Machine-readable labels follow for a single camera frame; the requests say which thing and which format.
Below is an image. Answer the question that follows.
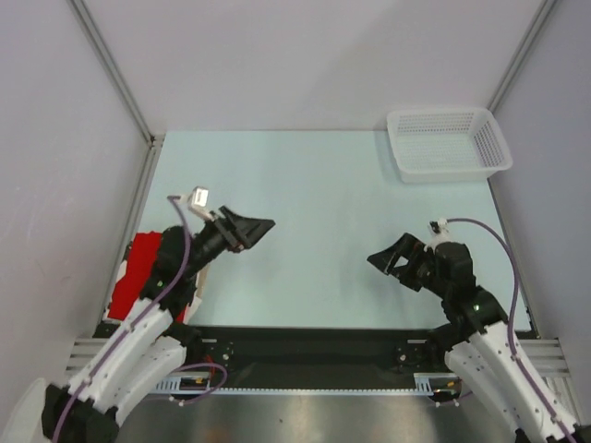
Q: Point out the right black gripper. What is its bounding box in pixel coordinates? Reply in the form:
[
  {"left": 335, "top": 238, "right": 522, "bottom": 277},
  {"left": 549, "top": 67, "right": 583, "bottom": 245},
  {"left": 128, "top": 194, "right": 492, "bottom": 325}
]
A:
[{"left": 367, "top": 232, "right": 450, "bottom": 298}]

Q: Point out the red t shirt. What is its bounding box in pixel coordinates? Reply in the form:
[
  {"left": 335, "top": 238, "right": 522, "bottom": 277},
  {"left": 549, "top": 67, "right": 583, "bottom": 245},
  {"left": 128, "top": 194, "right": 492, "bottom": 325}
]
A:
[{"left": 103, "top": 232, "right": 162, "bottom": 322}]

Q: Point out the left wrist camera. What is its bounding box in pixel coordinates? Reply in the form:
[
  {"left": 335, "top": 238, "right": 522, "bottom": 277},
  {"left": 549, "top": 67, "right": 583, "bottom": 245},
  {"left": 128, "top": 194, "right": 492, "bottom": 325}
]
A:
[{"left": 179, "top": 186, "right": 215, "bottom": 222}]

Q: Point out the white perforated plastic basket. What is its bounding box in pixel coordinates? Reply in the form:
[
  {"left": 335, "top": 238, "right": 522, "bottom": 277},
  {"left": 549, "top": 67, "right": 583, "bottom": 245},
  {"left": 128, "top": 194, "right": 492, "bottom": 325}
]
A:
[{"left": 386, "top": 107, "right": 513, "bottom": 184}]

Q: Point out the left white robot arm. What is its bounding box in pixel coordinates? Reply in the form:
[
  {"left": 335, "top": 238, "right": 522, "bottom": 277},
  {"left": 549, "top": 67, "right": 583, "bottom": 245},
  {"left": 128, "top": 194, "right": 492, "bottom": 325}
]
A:
[{"left": 41, "top": 206, "right": 275, "bottom": 442}]

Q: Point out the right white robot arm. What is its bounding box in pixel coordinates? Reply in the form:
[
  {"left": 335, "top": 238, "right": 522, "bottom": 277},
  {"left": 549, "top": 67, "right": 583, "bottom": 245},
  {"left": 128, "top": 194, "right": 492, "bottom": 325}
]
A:
[{"left": 368, "top": 233, "right": 588, "bottom": 442}]

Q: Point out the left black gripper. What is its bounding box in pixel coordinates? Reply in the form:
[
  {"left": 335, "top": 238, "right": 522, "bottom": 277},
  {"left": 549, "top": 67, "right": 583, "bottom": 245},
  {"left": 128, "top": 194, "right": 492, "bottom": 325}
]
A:
[{"left": 182, "top": 206, "right": 273, "bottom": 279}]

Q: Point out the white slotted cable duct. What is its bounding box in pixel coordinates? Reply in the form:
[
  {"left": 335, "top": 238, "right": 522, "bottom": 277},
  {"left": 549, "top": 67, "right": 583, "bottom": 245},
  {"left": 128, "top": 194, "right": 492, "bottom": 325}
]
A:
[{"left": 149, "top": 373, "right": 462, "bottom": 402}]

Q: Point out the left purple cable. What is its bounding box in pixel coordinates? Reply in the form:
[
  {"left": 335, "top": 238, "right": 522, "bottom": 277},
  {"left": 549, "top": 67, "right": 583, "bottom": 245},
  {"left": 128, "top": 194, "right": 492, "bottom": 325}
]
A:
[{"left": 48, "top": 196, "right": 230, "bottom": 442}]

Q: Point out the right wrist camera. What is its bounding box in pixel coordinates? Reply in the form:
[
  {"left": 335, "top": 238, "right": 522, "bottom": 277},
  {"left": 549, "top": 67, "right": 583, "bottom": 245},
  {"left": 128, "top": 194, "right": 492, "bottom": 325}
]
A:
[{"left": 426, "top": 218, "right": 453, "bottom": 250}]

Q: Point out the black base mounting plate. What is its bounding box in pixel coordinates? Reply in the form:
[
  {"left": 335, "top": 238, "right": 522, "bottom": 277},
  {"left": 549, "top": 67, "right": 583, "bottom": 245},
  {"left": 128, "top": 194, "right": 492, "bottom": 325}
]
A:
[{"left": 189, "top": 324, "right": 469, "bottom": 387}]

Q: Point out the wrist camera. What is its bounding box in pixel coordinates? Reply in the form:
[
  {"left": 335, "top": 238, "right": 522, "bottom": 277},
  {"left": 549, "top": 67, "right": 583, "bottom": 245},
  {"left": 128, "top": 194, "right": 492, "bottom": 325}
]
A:
[
  {"left": 179, "top": 186, "right": 215, "bottom": 222},
  {"left": 426, "top": 218, "right": 453, "bottom": 250}
]

